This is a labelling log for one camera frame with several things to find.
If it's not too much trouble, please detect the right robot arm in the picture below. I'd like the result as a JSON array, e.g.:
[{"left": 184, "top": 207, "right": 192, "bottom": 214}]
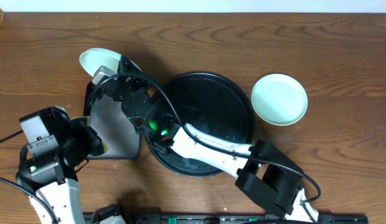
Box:
[{"left": 98, "top": 57, "right": 320, "bottom": 223}]

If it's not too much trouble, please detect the light green plate front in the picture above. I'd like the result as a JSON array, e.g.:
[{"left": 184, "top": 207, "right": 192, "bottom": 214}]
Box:
[{"left": 251, "top": 73, "right": 308, "bottom": 126}]

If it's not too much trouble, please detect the round black tray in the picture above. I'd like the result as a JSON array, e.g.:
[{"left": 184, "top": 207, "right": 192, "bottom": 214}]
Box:
[{"left": 150, "top": 73, "right": 255, "bottom": 177}]

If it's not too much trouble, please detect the light green plate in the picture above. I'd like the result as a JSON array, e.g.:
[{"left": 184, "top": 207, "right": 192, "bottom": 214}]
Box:
[
  {"left": 78, "top": 47, "right": 143, "bottom": 78},
  {"left": 251, "top": 73, "right": 308, "bottom": 126}
]

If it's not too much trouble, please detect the green sponge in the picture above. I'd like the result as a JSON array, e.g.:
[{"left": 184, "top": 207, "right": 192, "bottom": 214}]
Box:
[{"left": 71, "top": 116, "right": 108, "bottom": 157}]

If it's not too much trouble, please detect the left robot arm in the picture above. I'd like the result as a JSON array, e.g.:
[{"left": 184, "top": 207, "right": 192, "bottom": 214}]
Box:
[{"left": 16, "top": 106, "right": 101, "bottom": 223}]

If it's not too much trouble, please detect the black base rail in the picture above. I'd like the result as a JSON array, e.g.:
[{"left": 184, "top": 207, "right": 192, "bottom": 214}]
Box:
[{"left": 83, "top": 203, "right": 369, "bottom": 224}]

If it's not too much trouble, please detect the black rectangular tray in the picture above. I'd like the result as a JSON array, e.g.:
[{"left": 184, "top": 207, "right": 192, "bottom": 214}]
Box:
[{"left": 83, "top": 95, "right": 140, "bottom": 160}]

